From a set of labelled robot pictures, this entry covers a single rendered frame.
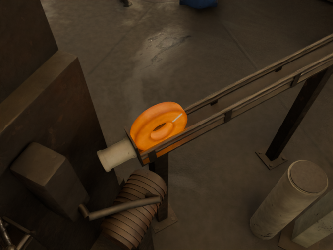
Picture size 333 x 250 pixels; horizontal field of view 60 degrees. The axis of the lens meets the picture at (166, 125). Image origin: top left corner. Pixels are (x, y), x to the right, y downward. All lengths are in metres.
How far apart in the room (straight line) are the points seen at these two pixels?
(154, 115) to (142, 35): 1.55
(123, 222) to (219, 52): 1.50
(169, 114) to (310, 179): 0.50
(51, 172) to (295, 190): 0.70
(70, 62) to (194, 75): 1.27
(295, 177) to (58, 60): 0.75
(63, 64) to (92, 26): 1.65
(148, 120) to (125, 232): 0.32
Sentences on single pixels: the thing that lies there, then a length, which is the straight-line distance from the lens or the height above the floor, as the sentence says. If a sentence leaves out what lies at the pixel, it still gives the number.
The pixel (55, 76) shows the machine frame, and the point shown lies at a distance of 0.70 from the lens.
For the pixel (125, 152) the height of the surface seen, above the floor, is 0.69.
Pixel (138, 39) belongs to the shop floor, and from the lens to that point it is 2.17.
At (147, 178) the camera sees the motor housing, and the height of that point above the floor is 0.53.
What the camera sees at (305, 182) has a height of 0.52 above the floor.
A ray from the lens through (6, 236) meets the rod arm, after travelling 0.50.
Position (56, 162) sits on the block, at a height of 0.80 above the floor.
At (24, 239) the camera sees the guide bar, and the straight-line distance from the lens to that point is 0.70.
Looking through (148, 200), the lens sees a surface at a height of 0.56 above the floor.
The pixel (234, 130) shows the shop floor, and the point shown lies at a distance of 1.66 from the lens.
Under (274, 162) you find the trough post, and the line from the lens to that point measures 1.60.
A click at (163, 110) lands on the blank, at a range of 0.70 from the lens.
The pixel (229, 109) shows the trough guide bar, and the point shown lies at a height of 0.70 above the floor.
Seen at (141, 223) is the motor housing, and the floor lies 0.51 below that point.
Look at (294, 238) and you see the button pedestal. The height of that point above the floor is 0.04.
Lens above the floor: 1.33
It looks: 55 degrees down
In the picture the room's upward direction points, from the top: straight up
